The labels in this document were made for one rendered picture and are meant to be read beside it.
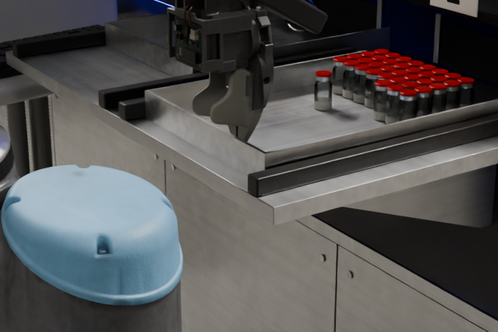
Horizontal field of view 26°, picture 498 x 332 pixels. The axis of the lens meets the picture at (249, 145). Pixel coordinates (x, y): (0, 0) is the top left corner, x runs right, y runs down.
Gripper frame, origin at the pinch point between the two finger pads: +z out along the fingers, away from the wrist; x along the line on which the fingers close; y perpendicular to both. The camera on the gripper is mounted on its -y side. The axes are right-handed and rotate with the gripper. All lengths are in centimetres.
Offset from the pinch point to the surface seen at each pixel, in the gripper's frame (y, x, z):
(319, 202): -1.8, 11.0, 4.5
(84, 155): -36, -122, 48
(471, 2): -35.9, -3.8, -9.0
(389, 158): -13.3, 8.1, 3.1
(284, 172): 0.5, 8.0, 1.7
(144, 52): -10.1, -41.6, 2.0
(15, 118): -12, -100, 29
